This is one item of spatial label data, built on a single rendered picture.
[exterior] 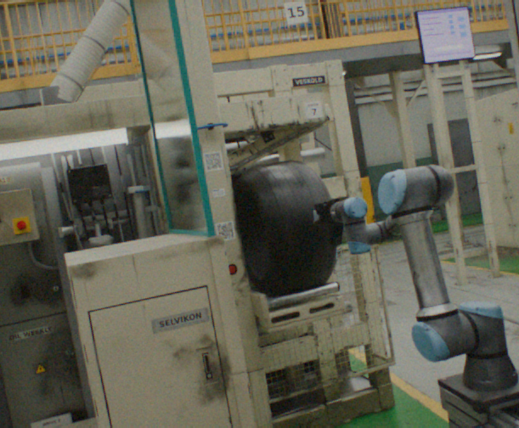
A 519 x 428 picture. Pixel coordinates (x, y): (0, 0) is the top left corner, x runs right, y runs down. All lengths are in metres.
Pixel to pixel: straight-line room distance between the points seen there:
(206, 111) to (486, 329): 1.36
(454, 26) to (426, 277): 5.06
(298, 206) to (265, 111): 0.64
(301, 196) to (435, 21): 4.35
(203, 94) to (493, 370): 1.49
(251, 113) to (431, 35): 3.87
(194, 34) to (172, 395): 1.48
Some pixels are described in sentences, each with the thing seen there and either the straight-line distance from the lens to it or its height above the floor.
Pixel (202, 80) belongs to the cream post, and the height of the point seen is 1.84.
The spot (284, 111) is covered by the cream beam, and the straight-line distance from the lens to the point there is 2.79.
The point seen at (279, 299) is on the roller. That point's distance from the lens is 2.39.
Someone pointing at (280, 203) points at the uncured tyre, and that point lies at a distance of 2.26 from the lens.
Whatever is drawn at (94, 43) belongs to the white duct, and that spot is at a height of 2.11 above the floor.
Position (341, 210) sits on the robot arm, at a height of 1.25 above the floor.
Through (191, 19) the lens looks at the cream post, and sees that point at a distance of 2.48.
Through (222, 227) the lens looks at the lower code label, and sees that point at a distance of 2.37.
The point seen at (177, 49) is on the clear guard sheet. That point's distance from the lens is 1.55.
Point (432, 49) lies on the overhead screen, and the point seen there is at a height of 2.46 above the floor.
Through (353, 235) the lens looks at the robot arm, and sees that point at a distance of 1.98.
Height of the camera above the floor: 1.38
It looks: 3 degrees down
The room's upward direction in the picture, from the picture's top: 10 degrees counter-clockwise
